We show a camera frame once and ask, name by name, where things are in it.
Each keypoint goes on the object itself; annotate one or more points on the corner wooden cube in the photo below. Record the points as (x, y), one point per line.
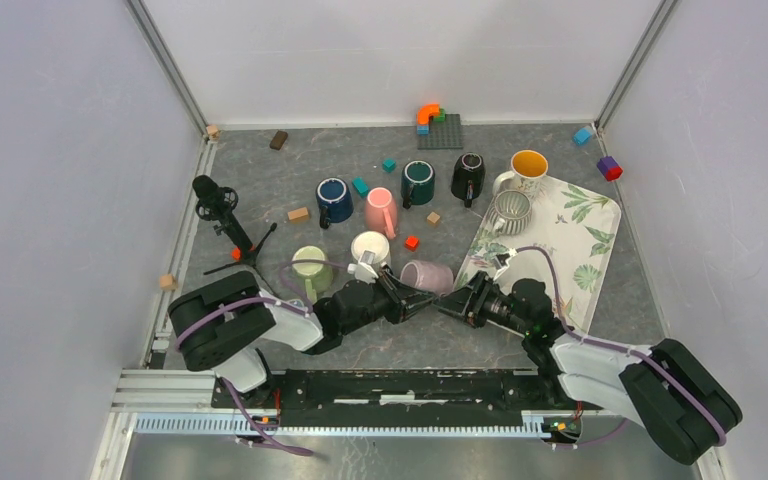
(213, 132)

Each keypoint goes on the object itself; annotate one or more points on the black mug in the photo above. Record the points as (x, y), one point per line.
(468, 178)

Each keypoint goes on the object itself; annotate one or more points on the grey lego baseplate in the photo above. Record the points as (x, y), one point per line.
(447, 135)

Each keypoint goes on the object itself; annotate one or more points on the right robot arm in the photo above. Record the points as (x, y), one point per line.
(662, 388)

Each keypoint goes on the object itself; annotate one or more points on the red cube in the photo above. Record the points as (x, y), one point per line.
(412, 243)

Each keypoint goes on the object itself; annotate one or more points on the wooden cube by rail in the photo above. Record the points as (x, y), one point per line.
(167, 282)

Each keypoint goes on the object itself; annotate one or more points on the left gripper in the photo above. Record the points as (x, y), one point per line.
(404, 300)

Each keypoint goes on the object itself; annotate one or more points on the green lego brick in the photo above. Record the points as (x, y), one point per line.
(439, 116)

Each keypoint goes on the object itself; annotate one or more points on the light blue block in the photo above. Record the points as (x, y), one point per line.
(583, 135)

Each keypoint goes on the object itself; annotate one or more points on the white ribbed mug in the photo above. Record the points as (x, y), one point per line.
(510, 213)

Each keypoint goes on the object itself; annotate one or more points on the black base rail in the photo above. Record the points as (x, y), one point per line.
(406, 398)

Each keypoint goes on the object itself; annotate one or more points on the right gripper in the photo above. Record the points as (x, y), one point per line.
(457, 301)

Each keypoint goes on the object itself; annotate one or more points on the floral leaf tray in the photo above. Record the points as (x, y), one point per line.
(576, 227)

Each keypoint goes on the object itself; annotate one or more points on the teal block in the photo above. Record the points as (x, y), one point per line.
(361, 187)

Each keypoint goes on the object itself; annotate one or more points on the wooden block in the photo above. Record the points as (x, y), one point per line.
(299, 215)

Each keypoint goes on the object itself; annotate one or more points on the mauve purple mug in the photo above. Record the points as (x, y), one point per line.
(429, 276)

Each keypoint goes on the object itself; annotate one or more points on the brown block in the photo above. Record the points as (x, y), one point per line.
(279, 139)

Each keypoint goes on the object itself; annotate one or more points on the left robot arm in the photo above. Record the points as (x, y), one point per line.
(217, 325)

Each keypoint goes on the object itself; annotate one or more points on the cream white mug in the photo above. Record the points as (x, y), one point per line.
(374, 242)

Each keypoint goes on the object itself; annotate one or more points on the orange curved lego piece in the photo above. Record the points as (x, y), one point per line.
(426, 113)

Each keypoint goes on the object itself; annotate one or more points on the navy blue mug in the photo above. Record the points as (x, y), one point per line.
(334, 202)

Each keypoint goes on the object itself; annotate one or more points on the pink mug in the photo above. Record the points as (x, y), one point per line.
(381, 212)

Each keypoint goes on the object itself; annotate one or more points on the white floral mug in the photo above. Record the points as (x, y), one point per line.
(527, 170)

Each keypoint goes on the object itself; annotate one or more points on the teal cube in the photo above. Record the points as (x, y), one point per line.
(389, 165)

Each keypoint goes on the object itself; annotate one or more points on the light green mug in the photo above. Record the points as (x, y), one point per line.
(309, 266)

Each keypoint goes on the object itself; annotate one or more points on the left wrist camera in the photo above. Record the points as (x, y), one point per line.
(363, 269)

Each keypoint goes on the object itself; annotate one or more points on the purple and red block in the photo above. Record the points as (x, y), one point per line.
(609, 168)

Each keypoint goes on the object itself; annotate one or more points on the dark green mug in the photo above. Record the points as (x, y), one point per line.
(417, 184)

